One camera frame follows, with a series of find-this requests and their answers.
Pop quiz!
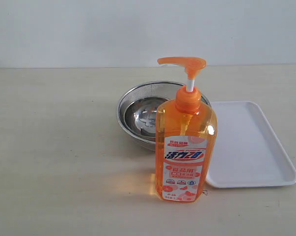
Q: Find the orange pump soap bottle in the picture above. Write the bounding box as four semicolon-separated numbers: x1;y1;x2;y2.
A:
156;57;217;203

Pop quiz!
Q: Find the small stainless steel bowl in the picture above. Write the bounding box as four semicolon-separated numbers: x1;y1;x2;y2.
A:
124;97;168;139

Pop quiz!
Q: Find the steel mesh colander basket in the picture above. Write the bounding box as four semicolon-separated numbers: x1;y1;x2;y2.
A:
117;81;211;151

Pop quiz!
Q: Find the white rectangular plastic tray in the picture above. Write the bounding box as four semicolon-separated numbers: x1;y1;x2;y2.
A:
206;101;296;188

